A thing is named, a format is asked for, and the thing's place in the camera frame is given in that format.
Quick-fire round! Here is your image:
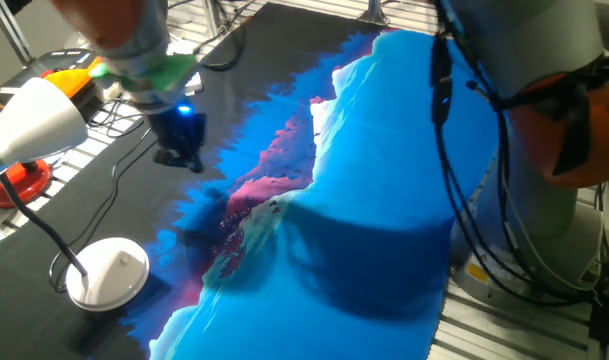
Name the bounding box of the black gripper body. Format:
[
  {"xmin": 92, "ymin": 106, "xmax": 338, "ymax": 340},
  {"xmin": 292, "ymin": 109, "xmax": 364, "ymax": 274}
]
[{"xmin": 147, "ymin": 101, "xmax": 208, "ymax": 155}]

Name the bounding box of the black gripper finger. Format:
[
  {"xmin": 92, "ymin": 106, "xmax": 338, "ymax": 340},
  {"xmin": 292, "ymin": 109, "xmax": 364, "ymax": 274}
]
[
  {"xmin": 152, "ymin": 146, "xmax": 183, "ymax": 168},
  {"xmin": 181, "ymin": 150, "xmax": 206, "ymax": 175}
]

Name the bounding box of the white desk lamp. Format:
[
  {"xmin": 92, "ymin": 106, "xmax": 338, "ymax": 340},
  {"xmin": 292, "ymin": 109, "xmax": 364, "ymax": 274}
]
[{"xmin": 0, "ymin": 76, "xmax": 151, "ymax": 313}]

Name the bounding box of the red desk lamp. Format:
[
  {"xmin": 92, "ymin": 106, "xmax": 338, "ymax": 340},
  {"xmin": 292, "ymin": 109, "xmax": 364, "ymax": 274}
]
[{"xmin": 0, "ymin": 67, "xmax": 53, "ymax": 209}]

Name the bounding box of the grey and orange teach pendant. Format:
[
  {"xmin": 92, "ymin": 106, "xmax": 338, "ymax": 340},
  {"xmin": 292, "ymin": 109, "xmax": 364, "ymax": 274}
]
[{"xmin": 0, "ymin": 47, "xmax": 106, "ymax": 110}]

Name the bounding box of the blue landscape print mat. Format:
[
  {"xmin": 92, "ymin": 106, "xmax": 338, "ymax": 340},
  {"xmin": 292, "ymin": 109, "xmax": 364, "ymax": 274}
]
[{"xmin": 0, "ymin": 2, "xmax": 501, "ymax": 360}]

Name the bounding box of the black lamp power cable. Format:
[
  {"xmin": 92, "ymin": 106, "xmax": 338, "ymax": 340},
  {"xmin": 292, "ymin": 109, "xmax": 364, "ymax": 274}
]
[{"xmin": 48, "ymin": 127, "xmax": 158, "ymax": 294}]

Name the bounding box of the green wrist mount ring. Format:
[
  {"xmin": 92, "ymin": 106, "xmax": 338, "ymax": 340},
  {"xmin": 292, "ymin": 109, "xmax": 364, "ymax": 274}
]
[{"xmin": 87, "ymin": 53, "xmax": 201, "ymax": 94}]

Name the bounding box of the thin black cable tangle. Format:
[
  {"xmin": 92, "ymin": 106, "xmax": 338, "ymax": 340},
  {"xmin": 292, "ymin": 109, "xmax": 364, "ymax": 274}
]
[{"xmin": 87, "ymin": 97, "xmax": 146, "ymax": 140}]

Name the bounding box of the aluminium frame bar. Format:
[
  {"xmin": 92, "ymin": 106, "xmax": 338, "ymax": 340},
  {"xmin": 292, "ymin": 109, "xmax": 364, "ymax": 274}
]
[
  {"xmin": 357, "ymin": 0, "xmax": 391, "ymax": 27},
  {"xmin": 0, "ymin": 0, "xmax": 36, "ymax": 66}
]

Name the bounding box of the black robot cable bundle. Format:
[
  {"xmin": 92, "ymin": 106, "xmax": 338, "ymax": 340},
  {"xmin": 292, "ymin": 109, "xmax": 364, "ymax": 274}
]
[{"xmin": 427, "ymin": 0, "xmax": 609, "ymax": 307}]

